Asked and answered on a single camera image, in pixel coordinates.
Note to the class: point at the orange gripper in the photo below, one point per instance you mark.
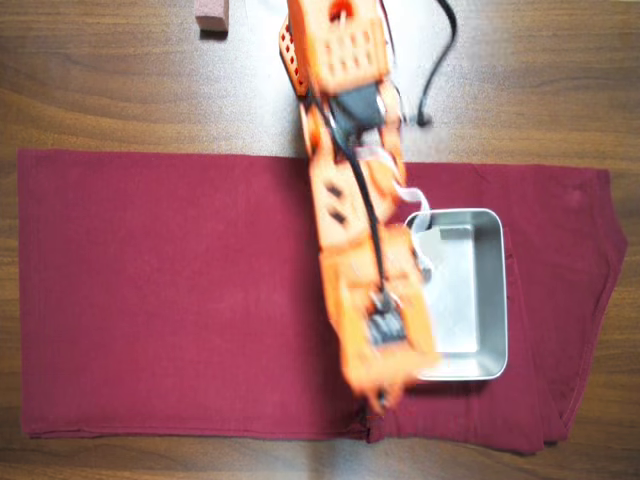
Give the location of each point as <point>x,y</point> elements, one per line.
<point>386,325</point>

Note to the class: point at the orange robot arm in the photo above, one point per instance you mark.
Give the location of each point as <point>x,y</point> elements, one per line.
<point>345,50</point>

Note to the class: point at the rectangular metal tray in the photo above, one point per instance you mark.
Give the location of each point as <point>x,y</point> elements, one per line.
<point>470,300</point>

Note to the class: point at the maroon cloth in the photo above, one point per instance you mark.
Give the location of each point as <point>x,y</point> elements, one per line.
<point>175,300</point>

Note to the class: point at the pink block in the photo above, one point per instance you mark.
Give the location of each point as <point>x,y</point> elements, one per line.
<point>212,17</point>

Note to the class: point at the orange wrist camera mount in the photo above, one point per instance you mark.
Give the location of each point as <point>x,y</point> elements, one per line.
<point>360,350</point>

